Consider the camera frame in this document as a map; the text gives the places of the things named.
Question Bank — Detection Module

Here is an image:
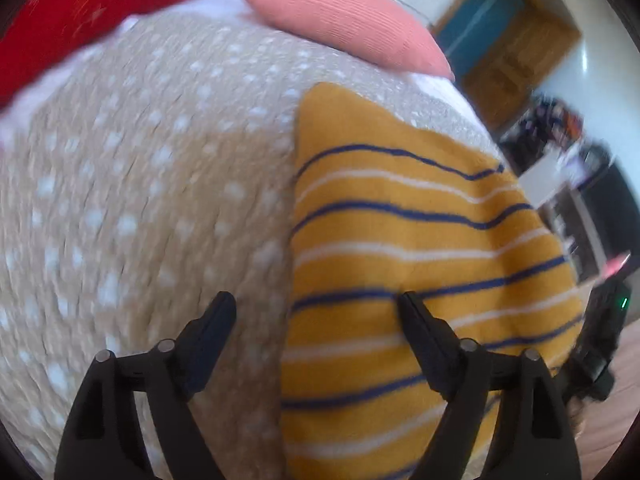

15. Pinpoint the brown wooden door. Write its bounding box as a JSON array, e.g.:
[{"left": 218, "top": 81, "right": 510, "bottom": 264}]
[{"left": 462, "top": 5, "right": 583, "bottom": 131}]

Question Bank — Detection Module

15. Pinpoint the pink pillow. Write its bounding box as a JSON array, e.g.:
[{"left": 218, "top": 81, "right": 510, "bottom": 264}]
[{"left": 236, "top": 0, "right": 456, "bottom": 81}]

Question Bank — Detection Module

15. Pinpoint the black monitor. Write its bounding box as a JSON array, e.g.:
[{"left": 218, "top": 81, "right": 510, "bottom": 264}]
[{"left": 587, "top": 160, "right": 640, "bottom": 266}]

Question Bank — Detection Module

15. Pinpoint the beige dotted blanket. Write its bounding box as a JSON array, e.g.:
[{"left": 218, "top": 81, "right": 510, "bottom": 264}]
[{"left": 0, "top": 10, "right": 506, "bottom": 480}]

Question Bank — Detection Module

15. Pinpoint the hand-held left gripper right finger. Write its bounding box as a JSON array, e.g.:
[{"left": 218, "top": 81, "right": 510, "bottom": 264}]
[{"left": 397, "top": 291, "right": 583, "bottom": 480}]

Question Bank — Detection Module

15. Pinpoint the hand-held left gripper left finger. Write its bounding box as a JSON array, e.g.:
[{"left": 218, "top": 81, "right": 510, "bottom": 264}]
[{"left": 54, "top": 291, "right": 237, "bottom": 480}]

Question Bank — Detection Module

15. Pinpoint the teal door panel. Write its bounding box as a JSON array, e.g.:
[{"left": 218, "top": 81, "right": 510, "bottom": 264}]
[{"left": 435, "top": 0, "right": 526, "bottom": 78}]

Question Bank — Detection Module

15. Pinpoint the red embroidered quilt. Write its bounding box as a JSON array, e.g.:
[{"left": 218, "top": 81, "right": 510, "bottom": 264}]
[{"left": 0, "top": 0, "right": 240, "bottom": 111}]

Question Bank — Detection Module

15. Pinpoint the yellow striped sweater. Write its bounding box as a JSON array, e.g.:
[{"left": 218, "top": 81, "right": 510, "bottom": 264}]
[{"left": 280, "top": 81, "right": 587, "bottom": 480}]

